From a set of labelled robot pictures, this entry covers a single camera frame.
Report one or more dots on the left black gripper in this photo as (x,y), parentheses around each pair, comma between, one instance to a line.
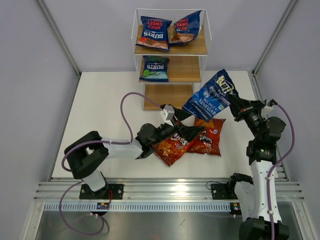
(189,132)

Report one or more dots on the white slotted cable duct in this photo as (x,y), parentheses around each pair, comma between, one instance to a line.
(139,206)

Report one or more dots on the white wire wooden shelf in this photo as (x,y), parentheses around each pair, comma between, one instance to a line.
(186,64)

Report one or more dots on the large red Doritos bag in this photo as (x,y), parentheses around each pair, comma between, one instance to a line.
(171,149)

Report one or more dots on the Burts spicy chilli bag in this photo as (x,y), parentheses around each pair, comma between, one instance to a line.
(154,33)
(186,29)

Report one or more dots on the Kettle sea salt vinegar bag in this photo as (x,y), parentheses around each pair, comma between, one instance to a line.
(212,97)

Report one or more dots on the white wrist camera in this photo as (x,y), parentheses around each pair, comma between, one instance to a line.
(269,106)
(167,113)

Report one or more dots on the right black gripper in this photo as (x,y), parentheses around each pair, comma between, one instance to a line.
(237,104)

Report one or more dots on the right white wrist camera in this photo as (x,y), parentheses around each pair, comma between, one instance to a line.
(269,106)

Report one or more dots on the small red Doritos bag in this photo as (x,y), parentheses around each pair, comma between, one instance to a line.
(209,139)

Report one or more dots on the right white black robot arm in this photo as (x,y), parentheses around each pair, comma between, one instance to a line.
(261,219)

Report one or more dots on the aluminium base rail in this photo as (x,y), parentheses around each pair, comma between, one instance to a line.
(158,190)

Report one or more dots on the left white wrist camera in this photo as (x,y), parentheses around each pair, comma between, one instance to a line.
(167,113)

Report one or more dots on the Burts sea salt vinegar bag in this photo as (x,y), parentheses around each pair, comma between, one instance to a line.
(155,69)

